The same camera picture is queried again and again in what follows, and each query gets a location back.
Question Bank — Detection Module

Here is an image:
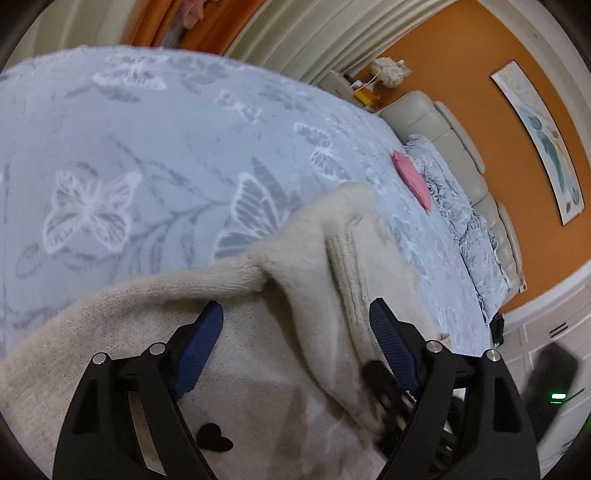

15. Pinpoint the white panelled wardrobe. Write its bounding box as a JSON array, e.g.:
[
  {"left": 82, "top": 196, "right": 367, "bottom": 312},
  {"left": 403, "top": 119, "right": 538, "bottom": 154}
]
[{"left": 501, "top": 272, "right": 591, "bottom": 462}]

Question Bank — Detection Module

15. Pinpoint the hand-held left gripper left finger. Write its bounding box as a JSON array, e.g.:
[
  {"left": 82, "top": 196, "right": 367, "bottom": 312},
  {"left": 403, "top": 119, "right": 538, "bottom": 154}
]
[{"left": 52, "top": 301, "right": 225, "bottom": 480}]

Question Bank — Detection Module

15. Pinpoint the cream fluffy ornament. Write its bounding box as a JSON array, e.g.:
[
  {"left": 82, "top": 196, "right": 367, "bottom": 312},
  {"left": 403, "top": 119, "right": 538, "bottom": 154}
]
[{"left": 372, "top": 58, "right": 410, "bottom": 89}]

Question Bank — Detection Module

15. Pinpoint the black bag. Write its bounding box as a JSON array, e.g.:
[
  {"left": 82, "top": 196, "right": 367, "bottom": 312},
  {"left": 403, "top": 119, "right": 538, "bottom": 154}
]
[{"left": 489, "top": 314, "right": 507, "bottom": 348}]

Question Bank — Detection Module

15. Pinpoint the framed wall picture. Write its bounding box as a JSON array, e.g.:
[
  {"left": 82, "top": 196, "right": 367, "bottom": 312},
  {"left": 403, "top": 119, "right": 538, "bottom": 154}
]
[{"left": 490, "top": 60, "right": 585, "bottom": 227}]

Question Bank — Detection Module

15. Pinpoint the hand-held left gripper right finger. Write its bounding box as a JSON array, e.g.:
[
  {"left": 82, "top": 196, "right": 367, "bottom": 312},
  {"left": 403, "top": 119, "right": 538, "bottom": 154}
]
[{"left": 368, "top": 298, "right": 541, "bottom": 480}]

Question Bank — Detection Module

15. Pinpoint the pink cloth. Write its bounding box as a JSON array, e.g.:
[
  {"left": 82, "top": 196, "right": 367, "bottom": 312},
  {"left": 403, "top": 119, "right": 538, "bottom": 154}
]
[{"left": 392, "top": 150, "right": 432, "bottom": 212}]

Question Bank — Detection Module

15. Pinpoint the cream knit sweater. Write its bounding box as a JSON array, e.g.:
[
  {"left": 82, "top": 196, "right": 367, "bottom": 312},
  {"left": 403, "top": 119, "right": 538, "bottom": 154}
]
[{"left": 0, "top": 181, "right": 446, "bottom": 480}]

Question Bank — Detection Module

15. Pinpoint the cream curtain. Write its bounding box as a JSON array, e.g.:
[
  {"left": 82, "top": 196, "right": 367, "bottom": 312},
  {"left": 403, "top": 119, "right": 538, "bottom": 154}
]
[{"left": 226, "top": 0, "right": 481, "bottom": 86}]

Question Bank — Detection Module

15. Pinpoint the beige padded headboard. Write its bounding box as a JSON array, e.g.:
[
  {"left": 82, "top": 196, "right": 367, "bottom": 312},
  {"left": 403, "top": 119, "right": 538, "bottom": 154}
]
[{"left": 379, "top": 90, "right": 527, "bottom": 291}]

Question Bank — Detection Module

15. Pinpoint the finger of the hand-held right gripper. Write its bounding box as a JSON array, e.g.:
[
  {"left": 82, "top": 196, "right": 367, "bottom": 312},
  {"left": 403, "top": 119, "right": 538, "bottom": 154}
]
[{"left": 362, "top": 359, "right": 416, "bottom": 460}]

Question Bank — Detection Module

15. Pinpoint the white nightstand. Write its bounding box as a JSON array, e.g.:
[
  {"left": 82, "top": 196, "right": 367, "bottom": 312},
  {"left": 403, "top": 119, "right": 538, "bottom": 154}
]
[{"left": 318, "top": 69, "right": 384, "bottom": 112}]

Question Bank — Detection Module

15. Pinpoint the grey butterfly print blanket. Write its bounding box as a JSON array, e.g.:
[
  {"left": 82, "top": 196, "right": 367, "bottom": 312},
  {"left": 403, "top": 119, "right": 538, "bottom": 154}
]
[{"left": 0, "top": 48, "right": 492, "bottom": 361}]

